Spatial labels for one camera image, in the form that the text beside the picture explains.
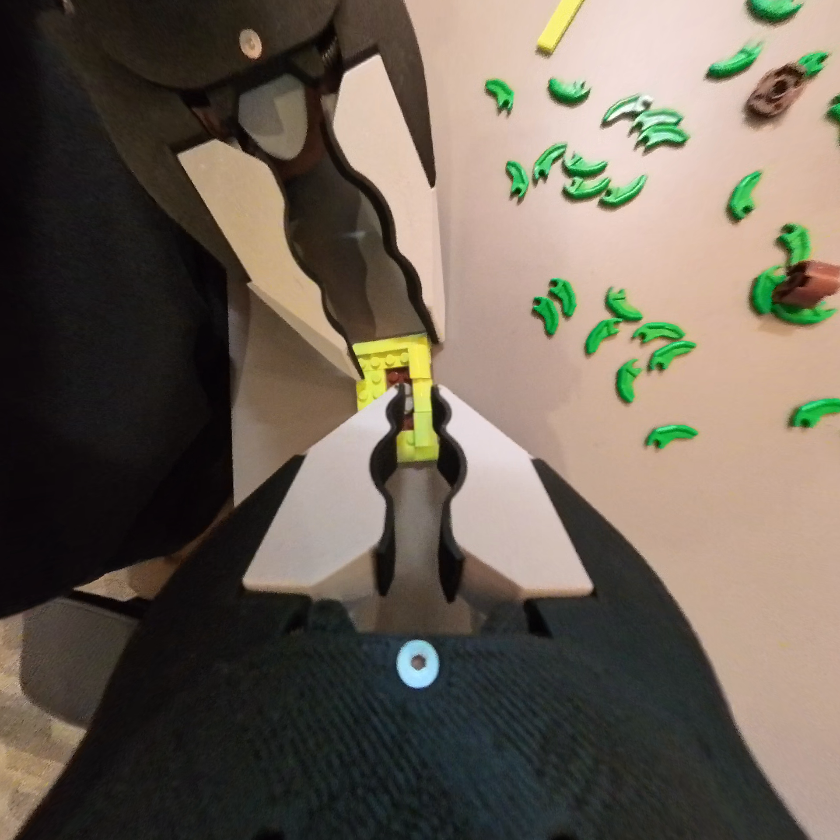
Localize brown round brick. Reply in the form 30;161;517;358
774;259;840;306

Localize lime two-by-four studded plate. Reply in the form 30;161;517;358
354;338;431;378

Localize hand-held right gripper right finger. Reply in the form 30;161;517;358
430;384;596;624

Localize scattered green leaf pieces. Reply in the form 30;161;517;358
484;0;840;450

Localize person's dark clothing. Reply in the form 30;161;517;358
0;0;237;618

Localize brown studded plate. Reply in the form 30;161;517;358
387;371;414;431

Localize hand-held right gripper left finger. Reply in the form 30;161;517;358
241;382;404;619

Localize brown round holed plate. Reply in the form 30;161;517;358
748;66;805;118

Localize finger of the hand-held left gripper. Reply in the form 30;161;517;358
176;138;365;378
236;54;443;345

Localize narrow lime smooth tile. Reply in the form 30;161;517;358
537;0;586;53

